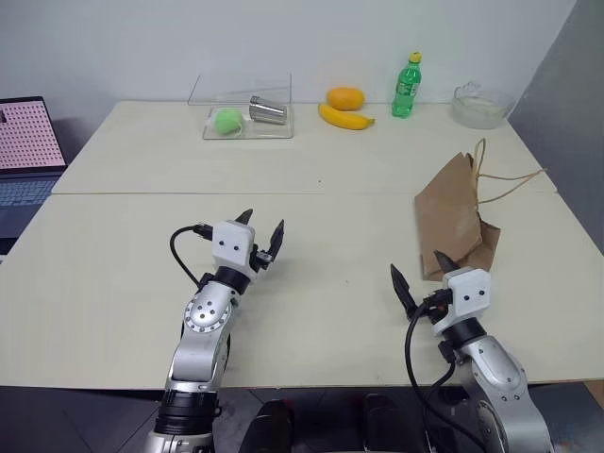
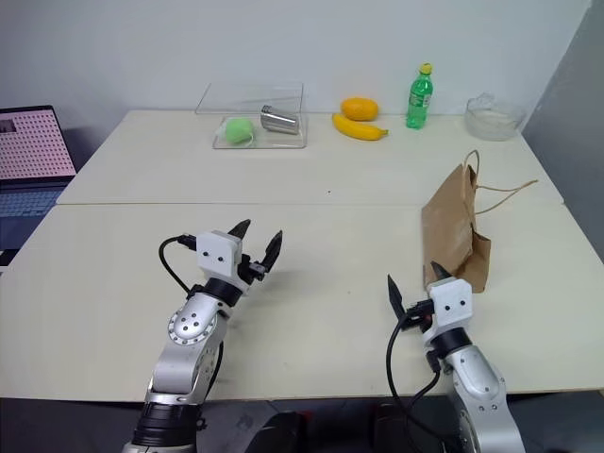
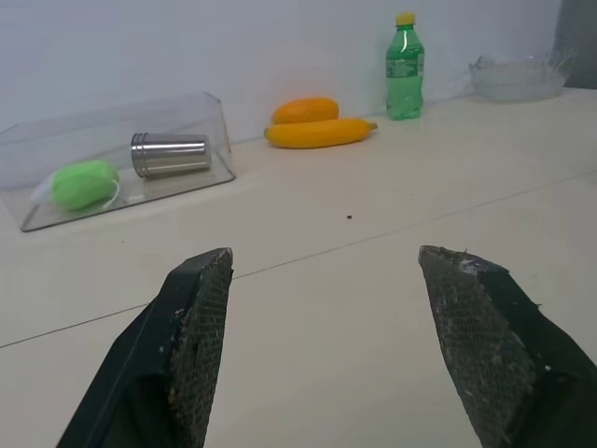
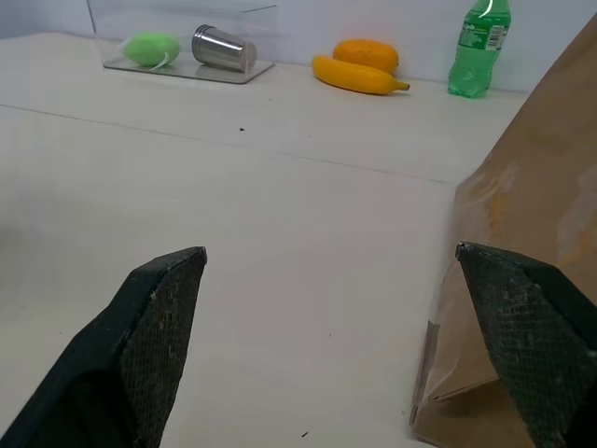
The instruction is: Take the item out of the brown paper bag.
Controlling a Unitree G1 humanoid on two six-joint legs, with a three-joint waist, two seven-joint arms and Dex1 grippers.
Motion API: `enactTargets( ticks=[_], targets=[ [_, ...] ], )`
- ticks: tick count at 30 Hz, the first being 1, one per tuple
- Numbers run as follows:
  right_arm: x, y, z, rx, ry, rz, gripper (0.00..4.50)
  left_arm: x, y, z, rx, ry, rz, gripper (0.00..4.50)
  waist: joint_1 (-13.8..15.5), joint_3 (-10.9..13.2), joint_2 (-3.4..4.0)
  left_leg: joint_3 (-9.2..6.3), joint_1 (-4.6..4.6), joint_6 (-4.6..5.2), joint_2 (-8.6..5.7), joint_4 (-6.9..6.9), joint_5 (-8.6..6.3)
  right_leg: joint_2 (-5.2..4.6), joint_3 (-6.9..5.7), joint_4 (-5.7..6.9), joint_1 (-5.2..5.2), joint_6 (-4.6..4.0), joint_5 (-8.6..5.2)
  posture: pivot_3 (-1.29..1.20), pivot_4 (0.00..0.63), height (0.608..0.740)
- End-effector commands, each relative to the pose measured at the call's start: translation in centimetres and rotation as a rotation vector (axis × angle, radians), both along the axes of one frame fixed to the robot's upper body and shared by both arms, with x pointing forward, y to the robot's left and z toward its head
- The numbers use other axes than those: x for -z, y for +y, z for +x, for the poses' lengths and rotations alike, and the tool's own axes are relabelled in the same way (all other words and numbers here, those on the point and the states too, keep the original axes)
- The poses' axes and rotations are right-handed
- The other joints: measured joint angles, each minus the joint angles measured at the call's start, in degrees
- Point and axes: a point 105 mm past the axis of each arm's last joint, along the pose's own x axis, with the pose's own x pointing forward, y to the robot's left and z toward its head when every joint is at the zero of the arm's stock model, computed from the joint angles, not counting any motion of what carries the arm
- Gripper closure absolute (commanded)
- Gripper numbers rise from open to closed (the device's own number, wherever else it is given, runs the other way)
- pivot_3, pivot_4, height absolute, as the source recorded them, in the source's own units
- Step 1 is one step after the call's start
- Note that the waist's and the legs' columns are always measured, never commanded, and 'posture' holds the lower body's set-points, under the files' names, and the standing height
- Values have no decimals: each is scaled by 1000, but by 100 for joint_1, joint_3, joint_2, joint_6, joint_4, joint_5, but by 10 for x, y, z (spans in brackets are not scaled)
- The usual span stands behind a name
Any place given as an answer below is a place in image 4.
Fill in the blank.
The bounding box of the brown paper bag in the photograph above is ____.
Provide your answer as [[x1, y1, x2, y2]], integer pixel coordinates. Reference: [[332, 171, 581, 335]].
[[408, 9, 597, 448]]

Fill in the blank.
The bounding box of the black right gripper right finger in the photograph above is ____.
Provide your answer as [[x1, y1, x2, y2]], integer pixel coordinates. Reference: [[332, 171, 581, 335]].
[[454, 241, 597, 448]]

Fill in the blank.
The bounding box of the orange mango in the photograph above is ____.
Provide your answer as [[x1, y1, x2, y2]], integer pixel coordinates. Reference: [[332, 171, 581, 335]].
[[332, 39, 400, 77]]

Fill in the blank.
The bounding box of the green round fruit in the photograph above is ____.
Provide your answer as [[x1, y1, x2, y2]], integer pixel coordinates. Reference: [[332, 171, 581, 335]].
[[122, 31, 181, 72]]

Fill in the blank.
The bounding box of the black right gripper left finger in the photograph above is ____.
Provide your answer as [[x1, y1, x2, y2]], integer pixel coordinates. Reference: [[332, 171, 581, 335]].
[[0, 245, 208, 448]]

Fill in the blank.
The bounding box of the green plastic soda bottle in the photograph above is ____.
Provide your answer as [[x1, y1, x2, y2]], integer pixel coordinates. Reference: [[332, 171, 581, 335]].
[[448, 0, 512, 99]]

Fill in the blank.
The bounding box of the clear plastic box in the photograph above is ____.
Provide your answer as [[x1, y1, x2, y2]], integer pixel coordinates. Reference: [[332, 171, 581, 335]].
[[85, 0, 280, 86]]

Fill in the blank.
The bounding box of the stainless steel cup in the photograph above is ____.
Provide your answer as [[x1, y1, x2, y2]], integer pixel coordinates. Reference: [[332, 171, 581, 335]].
[[190, 24, 258, 74]]

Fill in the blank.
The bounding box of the yellow banana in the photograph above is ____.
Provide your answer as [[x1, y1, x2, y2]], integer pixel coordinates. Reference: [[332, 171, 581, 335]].
[[311, 54, 411, 96]]

